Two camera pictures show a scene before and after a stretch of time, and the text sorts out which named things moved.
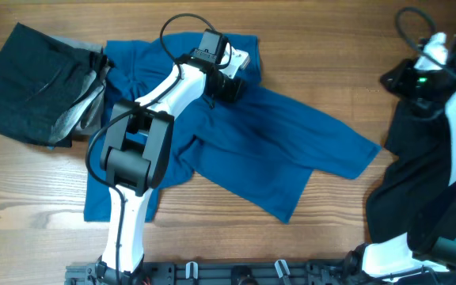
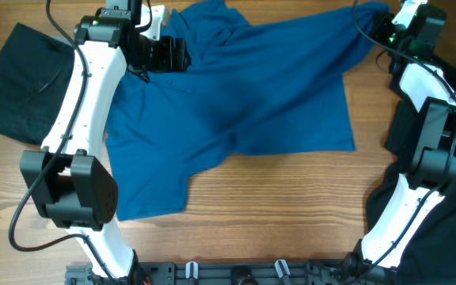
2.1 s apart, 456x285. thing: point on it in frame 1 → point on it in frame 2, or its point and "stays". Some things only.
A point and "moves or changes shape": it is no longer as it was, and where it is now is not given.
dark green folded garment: [36, 81] stays
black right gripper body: [411, 84] → [387, 34]
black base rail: [225, 272] stays
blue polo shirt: [260, 152] moves or changes shape
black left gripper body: [227, 87] → [157, 55]
